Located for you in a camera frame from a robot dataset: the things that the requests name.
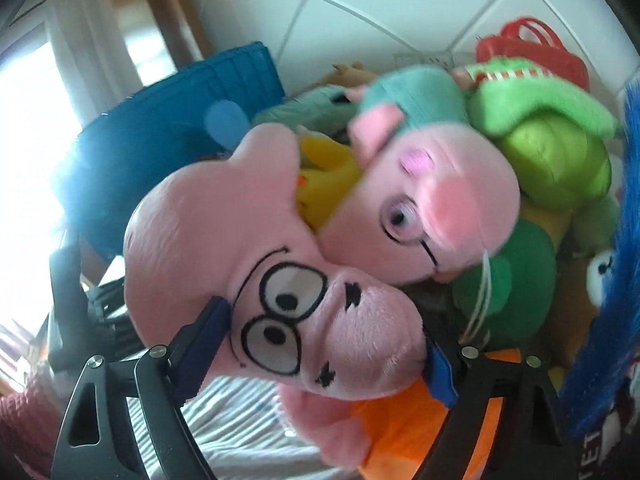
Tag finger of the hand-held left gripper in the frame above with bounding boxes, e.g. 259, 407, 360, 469
47, 230, 86, 371

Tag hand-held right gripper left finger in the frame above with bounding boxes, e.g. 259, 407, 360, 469
50, 296, 232, 480

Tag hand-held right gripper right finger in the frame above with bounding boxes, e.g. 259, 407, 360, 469
415, 340, 581, 480

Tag pink pig plush with glasses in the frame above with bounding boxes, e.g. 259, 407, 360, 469
122, 122, 431, 466

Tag blue plastic crate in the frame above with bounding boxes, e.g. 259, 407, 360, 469
65, 42, 286, 261

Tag person's left forearm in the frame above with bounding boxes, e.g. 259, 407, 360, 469
0, 367, 58, 480

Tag dark green plush toy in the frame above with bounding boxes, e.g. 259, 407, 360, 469
452, 220, 558, 351

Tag pink pig plush teal clothes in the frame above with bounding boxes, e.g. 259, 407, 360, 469
317, 66, 523, 283

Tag black printed cloth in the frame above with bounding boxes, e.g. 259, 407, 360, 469
575, 400, 640, 480

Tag white face plush toy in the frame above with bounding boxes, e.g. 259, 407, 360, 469
585, 251, 618, 306

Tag blue furry plush toy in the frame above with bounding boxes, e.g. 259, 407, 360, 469
560, 80, 640, 441

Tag yellow plush toy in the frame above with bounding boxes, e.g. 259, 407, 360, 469
295, 127, 366, 228

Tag white curtain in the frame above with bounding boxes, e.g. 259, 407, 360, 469
47, 0, 141, 126

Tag blue round-eared plush toy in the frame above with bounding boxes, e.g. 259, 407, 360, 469
205, 100, 248, 141

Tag light green plush toy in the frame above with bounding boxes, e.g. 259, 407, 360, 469
452, 57, 621, 256

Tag teal plush toy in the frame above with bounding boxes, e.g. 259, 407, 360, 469
252, 85, 351, 126

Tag striped brown plush toy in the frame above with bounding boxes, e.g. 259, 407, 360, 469
320, 62, 371, 91

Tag red plastic case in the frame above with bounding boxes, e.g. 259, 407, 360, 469
475, 17, 591, 91

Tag wooden door frame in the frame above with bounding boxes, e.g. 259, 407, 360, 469
100, 0, 216, 71

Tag wall socket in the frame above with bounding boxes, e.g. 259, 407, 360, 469
395, 51, 453, 68

